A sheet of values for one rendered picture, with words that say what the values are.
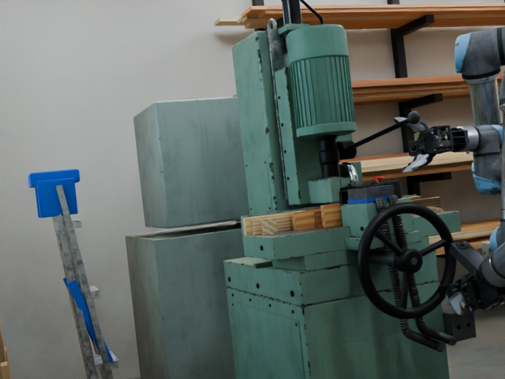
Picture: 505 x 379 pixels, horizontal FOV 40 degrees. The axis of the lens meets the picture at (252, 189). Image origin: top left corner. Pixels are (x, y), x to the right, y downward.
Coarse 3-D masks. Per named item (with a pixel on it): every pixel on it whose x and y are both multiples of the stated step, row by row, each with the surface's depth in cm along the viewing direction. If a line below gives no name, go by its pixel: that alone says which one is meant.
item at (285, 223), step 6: (432, 198) 216; (438, 198) 216; (420, 204) 214; (426, 204) 215; (432, 204) 216; (438, 204) 216; (252, 222) 193; (258, 222) 193; (282, 222) 195; (288, 222) 196; (252, 228) 193; (258, 228) 193; (282, 228) 195; (288, 228) 196; (252, 234) 194; (258, 234) 192
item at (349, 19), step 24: (504, 0) 509; (216, 24) 419; (240, 24) 425; (264, 24) 423; (312, 24) 428; (336, 24) 435; (360, 24) 443; (384, 24) 451; (408, 24) 455; (432, 24) 467; (456, 24) 476; (480, 24) 485; (504, 24) 495; (360, 96) 417; (384, 96) 423; (408, 96) 438; (432, 96) 438; (456, 96) 471; (384, 168) 405; (432, 168) 424; (456, 168) 430; (408, 192) 475; (432, 240) 424; (456, 240) 439; (480, 240) 442
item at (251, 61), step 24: (240, 48) 228; (264, 48) 216; (240, 72) 230; (264, 72) 216; (240, 96) 232; (264, 96) 216; (240, 120) 234; (264, 120) 217; (264, 144) 218; (264, 168) 220; (264, 192) 222
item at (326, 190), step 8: (312, 184) 207; (320, 184) 203; (328, 184) 198; (336, 184) 198; (344, 184) 199; (312, 192) 208; (320, 192) 203; (328, 192) 198; (336, 192) 198; (312, 200) 208; (320, 200) 204; (328, 200) 199; (336, 200) 198
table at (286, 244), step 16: (416, 224) 194; (448, 224) 199; (256, 240) 187; (272, 240) 177; (288, 240) 179; (304, 240) 181; (320, 240) 182; (336, 240) 184; (352, 240) 181; (416, 240) 183; (256, 256) 188; (272, 256) 178; (288, 256) 179
